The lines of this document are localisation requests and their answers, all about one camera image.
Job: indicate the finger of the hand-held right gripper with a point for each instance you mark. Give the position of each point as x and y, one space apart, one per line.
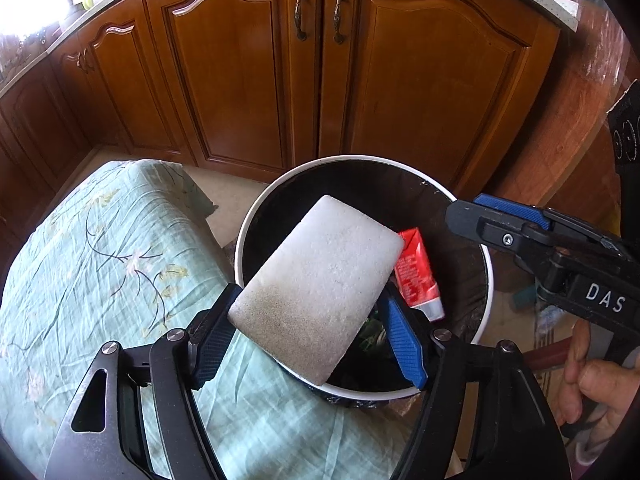
510 211
480 225

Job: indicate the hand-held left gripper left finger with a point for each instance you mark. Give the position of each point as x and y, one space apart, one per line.
212 345

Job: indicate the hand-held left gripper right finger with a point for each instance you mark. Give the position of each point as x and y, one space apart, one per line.
405 345

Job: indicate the red squeeze tube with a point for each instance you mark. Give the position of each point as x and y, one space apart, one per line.
412 270

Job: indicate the white rectangular sponge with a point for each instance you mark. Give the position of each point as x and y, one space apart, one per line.
320 280

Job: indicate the white-rimmed trash bin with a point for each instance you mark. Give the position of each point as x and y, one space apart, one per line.
350 180

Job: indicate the person's right hand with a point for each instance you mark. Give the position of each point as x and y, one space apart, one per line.
595 390

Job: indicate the reddish brown wooden furniture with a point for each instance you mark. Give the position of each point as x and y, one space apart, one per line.
575 110

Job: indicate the green floral cloth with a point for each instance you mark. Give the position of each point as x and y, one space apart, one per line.
100 270

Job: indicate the wooden cabinet door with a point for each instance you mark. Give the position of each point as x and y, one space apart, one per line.
440 85
225 75
80 110
35 125
130 90

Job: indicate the wooden kitchen cabinets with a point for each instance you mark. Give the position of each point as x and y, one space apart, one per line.
550 2

